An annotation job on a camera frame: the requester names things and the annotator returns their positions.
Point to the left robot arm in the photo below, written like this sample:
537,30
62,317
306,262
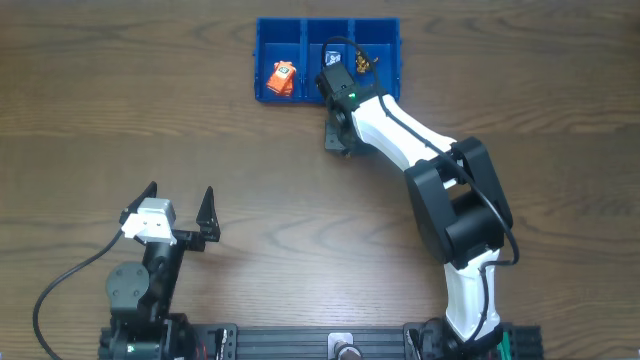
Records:
159,275

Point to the mounting rail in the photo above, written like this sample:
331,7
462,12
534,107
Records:
290,341

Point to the blue candy pack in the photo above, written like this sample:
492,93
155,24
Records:
333,57

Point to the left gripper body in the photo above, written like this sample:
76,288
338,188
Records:
190,241

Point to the blue tray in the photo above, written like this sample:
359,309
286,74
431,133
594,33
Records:
280,35

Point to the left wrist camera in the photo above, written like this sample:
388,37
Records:
150,222

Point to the orange candy box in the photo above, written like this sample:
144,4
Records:
281,75
286,92

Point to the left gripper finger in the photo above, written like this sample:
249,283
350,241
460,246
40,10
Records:
209,220
137,204

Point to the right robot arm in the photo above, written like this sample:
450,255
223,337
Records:
395,132

